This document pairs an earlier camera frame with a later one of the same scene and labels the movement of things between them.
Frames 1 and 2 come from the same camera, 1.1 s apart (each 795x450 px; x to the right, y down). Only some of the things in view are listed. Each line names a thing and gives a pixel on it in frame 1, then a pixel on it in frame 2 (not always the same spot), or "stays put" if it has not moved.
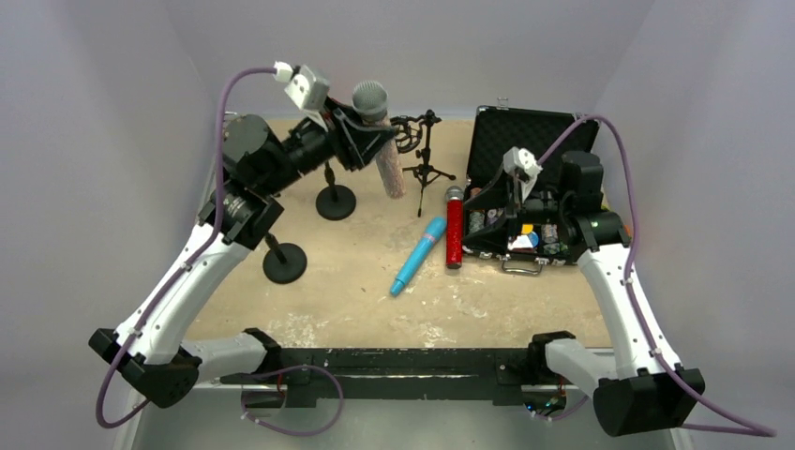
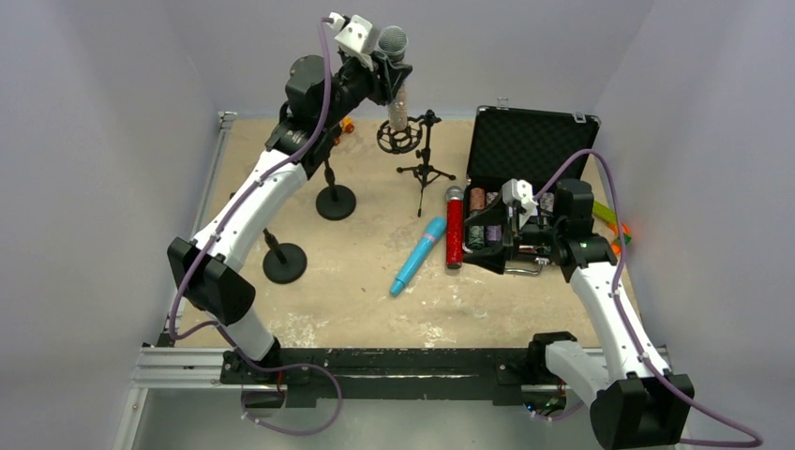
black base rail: [497, 373] stays put
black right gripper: [518, 202] → [510, 235]
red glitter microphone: [455, 227] stays put
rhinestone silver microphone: [370, 99] → [393, 42]
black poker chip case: [516, 212] stays put
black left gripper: [346, 136] → [385, 74]
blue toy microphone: [418, 255] stays put
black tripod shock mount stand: [407, 132] stays put
